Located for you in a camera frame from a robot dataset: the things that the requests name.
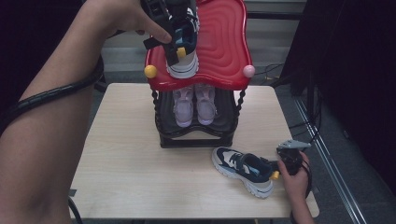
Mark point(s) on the person's left hand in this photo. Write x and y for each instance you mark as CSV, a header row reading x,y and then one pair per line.
x,y
118,15

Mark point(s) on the black curtain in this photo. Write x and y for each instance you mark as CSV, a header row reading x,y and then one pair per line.
x,y
358,77
25,37

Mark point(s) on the person's right hand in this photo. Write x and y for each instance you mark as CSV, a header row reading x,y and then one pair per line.
x,y
297,186

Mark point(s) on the black tape strip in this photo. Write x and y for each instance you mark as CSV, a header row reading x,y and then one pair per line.
x,y
73,192

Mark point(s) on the pair of pink-white sneakers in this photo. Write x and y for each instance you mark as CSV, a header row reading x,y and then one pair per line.
x,y
205,107

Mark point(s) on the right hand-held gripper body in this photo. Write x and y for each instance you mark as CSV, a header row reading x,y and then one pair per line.
x,y
292,158

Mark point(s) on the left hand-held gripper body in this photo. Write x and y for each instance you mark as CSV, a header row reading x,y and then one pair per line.
x,y
162,11

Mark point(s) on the metal floor rail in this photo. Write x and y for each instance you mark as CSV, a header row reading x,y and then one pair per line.
x,y
333,169

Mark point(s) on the navy and white sneaker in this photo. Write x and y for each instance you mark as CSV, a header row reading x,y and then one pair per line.
x,y
183,67
239,168

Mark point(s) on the red and black shoe rack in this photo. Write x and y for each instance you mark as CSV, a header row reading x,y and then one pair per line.
x,y
224,46

